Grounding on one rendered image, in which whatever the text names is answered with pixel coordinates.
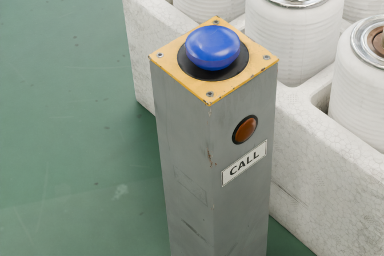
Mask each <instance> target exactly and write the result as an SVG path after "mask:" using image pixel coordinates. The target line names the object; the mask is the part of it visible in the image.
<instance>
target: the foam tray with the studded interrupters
mask: <svg viewBox="0 0 384 256"><path fill-rule="evenodd" d="M122 2H123V10H124V15H125V22H126V31H127V38H128V43H129V52H130V59H131V67H132V72H133V80H134V88H135V96H136V100H137V101H138V102H139V103H140V104H141V105H142V106H144V107H145V108H146V109H147V110H148V111H149V112H151V113H152V114H153V115H154V116H155V108H154V98H153V88H152V82H151V72H150V63H149V61H150V60H149V59H148V55H149V54H151V53H153V52H154V51H156V50H158V49H160V48H161V47H163V46H164V45H166V44H168V43H170V42H171V41H173V40H175V39H177V38H178V37H180V36H182V35H184V34H185V33H187V32H188V31H190V30H192V29H193V28H195V27H197V26H199V24H198V23H196V22H195V21H193V20H192V19H191V18H189V17H188V16H186V15H185V14H184V13H182V12H181V11H179V10H178V9H176V8H175V7H174V5H173V0H122ZM334 65H335V62H333V63H332V64H330V65H329V66H328V67H326V68H325V69H323V70H322V71H320V72H319V73H318V74H316V75H315V76H313V77H311V78H310V79H309V80H307V81H306V82H304V83H303V84H301V85H300V86H298V87H287V86H285V85H284V84H282V83H281V82H280V81H278V80H277V93H276V103H275V121H274V139H273V157H272V167H271V185H270V203H269V215H271V216H272V217H273V218H274V219H275V220H276V221H277V222H279V223H280V224H281V225H282V226H283V227H284V228H286V229H287V230H288V231H289V232H291V233H292V235H293V236H295V237H296V238H297V239H298V240H300V241H301V242H302V243H303V244H304V245H305V246H307V247H308V248H309V249H310V250H311V251H312V252H313V253H315V254H316V255H317V256H384V155H383V154H381V153H380V152H378V151H376V149H374V148H372V147H371V146H370V145H368V144H367V143H366V142H364V141H363V140H361V139H360V138H358V137H357V136H356V135H354V134H353V133H351V132H350V131H348V130H347V129H346V128H344V127H343V126H341V125H340V124H339V123H337V122H336V121H335V120H333V119H331V118H330V117H329V116H327V115H328V110H329V102H330V94H331V86H332V81H333V73H334Z"/></svg>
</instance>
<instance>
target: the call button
mask: <svg viewBox="0 0 384 256"><path fill-rule="evenodd" d="M185 47H186V55H187V57H188V58H189V60H191V61H192V62H193V63H194V64H195V65H196V66H198V67H199V68H201V69H204V70H211V71H214V70H221V69H224V68H226V67H228V66H229V65H230V64H231V63H232V62H233V61H234V60H236V58H237V57H238V56H239V53H240V39H239V36H238V35H237V34H236V33H235V32H234V31H233V30H231V29H229V28H227V27H224V26H218V25H208V26H203V27H200V28H197V29H195V30H194V31H192V32H191V33H190V34H189V35H188V36H187V38H186V42H185Z"/></svg>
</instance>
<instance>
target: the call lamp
mask: <svg viewBox="0 0 384 256"><path fill-rule="evenodd" d="M255 128H256V120H255V119H254V118H250V119H248V120H246V121H244V123H243V124H241V125H240V127H239V129H238V130H237V132H236V135H235V140H236V141H237V142H243V141H245V140H247V139H248V138H250V137H251V135H252V134H253V132H254V130H255Z"/></svg>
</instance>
